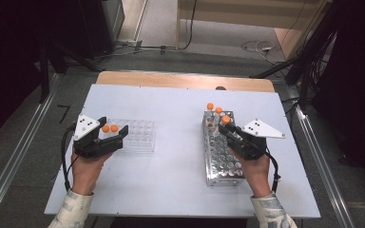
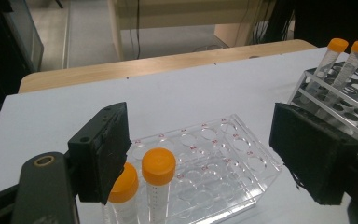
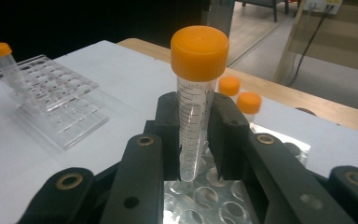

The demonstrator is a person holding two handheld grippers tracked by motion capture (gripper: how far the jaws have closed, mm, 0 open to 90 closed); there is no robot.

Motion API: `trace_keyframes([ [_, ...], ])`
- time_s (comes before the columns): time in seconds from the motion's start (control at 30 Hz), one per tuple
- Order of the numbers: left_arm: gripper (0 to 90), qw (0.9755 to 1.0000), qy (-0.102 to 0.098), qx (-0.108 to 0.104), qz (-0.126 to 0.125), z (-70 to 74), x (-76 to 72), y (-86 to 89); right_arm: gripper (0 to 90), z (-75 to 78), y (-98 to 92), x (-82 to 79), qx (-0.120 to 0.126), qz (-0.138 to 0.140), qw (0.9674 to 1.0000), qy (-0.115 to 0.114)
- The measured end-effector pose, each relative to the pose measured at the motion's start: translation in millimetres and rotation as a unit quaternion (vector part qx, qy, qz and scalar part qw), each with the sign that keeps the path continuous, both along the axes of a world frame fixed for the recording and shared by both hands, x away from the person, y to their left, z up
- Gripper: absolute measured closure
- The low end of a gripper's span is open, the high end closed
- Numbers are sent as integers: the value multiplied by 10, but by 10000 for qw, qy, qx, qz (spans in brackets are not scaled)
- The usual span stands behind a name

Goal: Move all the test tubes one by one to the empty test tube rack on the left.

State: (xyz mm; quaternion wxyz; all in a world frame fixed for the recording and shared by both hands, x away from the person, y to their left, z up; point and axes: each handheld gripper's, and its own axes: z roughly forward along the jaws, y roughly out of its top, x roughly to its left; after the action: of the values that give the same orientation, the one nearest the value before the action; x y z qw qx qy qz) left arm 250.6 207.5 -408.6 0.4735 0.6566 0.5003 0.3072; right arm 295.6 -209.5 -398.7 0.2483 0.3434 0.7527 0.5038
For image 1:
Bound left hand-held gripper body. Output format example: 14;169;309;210
72;113;124;160

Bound hand-held gripper black cable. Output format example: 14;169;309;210
61;124;77;193
264;150;281;194

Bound hanging black cable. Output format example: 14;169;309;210
183;0;198;51

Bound clear plastic well plate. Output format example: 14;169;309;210
104;118;157;153

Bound white board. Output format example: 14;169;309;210
44;84;321;219

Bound metal test tube rack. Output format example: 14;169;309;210
202;109;246;187

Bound grey floor cables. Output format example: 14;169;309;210
94;39;179;60

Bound person's right hand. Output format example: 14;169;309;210
232;150;272;199

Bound black cabinet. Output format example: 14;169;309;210
75;0;125;60

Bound left hand-held gripper black cable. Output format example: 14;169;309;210
61;124;77;193

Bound person's left hand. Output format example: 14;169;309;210
70;151;113;195

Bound right hand-held gripper black cable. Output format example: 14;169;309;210
264;150;281;194

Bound aluminium rail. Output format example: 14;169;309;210
293;104;355;228
0;73;61;228

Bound beige wooden furniture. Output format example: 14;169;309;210
175;0;331;60

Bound black metal stand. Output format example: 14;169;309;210
37;41;104;104
250;0;340;112

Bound white coiled cable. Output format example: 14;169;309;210
240;40;277;65

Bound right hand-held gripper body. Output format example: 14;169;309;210
227;118;287;161

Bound bundle of black cables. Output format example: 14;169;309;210
307;31;331;93

